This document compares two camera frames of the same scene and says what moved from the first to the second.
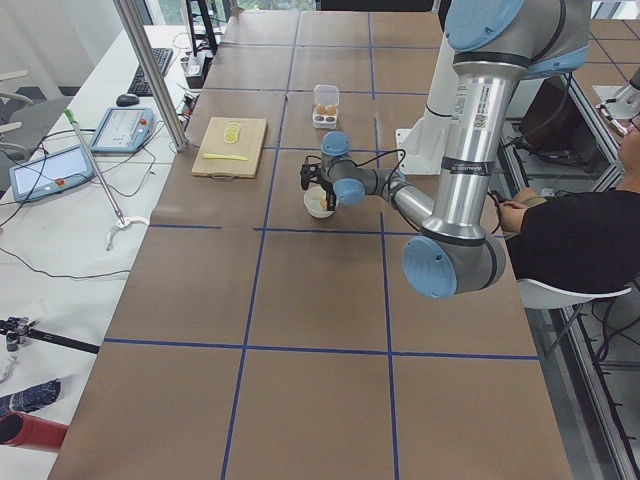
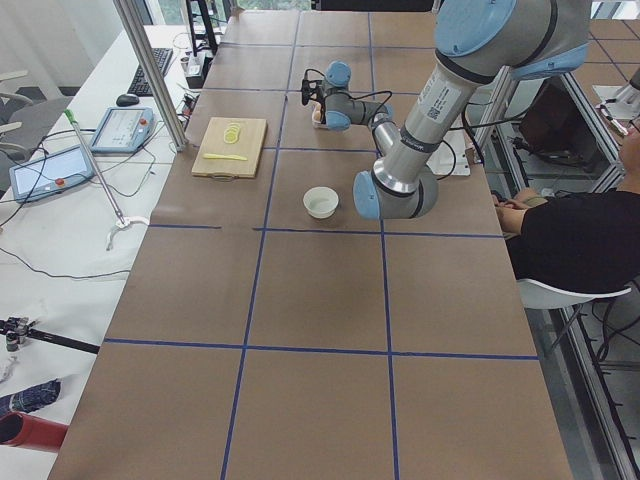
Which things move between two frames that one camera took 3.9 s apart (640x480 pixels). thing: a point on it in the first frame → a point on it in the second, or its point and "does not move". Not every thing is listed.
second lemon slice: x=233 y=131 does not move
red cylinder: x=24 y=430 does not move
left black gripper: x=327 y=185 → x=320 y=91
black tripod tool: x=18 y=328 does not move
